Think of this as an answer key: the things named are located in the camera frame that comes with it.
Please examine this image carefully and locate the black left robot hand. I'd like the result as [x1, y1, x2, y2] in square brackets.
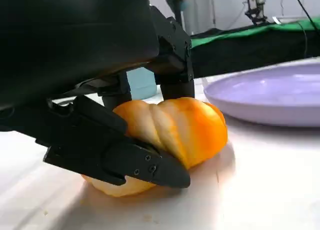
[0, 0, 196, 190]

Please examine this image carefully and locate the orange white toy bread roll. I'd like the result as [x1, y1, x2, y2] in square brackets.
[82, 96, 229, 198]

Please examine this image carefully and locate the pale green mug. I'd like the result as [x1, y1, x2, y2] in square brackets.
[126, 66, 158, 100]

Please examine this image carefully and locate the green cloth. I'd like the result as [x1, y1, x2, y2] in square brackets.
[189, 14, 320, 49]

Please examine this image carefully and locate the black background desk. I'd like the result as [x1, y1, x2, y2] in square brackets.
[190, 24, 320, 79]

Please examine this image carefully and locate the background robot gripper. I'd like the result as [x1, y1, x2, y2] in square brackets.
[241, 0, 271, 25]

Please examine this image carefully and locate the lilac plate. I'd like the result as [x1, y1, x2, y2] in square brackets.
[203, 62, 320, 128]

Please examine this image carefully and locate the black cable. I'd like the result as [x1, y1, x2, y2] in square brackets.
[289, 0, 320, 59]

